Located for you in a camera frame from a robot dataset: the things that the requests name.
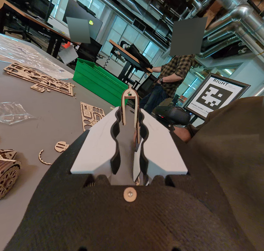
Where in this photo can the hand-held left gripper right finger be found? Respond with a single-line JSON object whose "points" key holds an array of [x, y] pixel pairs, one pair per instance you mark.
{"points": [[163, 148]]}

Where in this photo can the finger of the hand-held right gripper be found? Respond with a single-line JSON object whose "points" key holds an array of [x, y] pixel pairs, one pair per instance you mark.
{"points": [[137, 164]]}

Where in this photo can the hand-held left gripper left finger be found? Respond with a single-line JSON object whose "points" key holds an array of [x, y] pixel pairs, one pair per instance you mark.
{"points": [[92, 148]]}

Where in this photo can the wooden arch piece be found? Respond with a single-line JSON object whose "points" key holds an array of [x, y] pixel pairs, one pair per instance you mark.
{"points": [[123, 102]]}

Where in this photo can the person's right forearm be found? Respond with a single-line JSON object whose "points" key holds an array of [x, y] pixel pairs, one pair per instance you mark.
{"points": [[183, 134]]}

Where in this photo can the grey desk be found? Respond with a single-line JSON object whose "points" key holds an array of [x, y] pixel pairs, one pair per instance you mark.
{"points": [[51, 119]]}

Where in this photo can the wide wooden part sheet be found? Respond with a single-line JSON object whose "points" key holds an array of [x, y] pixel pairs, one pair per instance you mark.
{"points": [[90, 117]]}

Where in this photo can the slotted round wooden piece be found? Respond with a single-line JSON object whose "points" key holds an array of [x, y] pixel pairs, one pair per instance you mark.
{"points": [[60, 146]]}

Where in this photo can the framed marker sign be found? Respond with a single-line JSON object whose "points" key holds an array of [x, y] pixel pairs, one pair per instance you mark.
{"points": [[216, 94]]}

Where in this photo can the curved wooden arc piece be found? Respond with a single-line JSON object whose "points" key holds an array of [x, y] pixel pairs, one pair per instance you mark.
{"points": [[41, 159]]}

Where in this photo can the green plastic bin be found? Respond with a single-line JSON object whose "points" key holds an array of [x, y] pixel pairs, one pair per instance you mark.
{"points": [[97, 80]]}

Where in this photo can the black bag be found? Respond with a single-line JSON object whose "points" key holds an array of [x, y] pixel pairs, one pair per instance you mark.
{"points": [[138, 53]]}

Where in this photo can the wooden standing table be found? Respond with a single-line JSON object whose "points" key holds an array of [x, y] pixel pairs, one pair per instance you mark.
{"points": [[127, 55]]}

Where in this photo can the small wooden part piece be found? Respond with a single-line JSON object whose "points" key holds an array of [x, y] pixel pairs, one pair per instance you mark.
{"points": [[37, 88]]}

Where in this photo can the clear plastic bag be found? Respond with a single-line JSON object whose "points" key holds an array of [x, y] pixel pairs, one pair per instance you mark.
{"points": [[14, 113]]}

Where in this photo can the wooden motorcycle model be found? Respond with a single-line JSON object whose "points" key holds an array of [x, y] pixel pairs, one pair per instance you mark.
{"points": [[8, 172]]}

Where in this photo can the long wooden part sheet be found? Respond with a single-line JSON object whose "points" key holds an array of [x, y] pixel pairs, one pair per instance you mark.
{"points": [[39, 77]]}

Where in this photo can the black office chair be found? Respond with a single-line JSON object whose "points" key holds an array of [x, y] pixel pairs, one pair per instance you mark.
{"points": [[89, 49]]}

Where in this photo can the clear plastic wrapped sheet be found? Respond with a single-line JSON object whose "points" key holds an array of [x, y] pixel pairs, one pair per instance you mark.
{"points": [[26, 53]]}

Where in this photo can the black monitor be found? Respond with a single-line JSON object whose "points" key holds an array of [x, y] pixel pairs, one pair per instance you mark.
{"points": [[80, 10]]}

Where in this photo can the long wooden table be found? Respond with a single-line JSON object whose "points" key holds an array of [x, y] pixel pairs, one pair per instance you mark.
{"points": [[31, 20]]}

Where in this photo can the silver ventilation duct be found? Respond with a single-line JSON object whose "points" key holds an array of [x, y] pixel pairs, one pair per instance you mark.
{"points": [[237, 12]]}

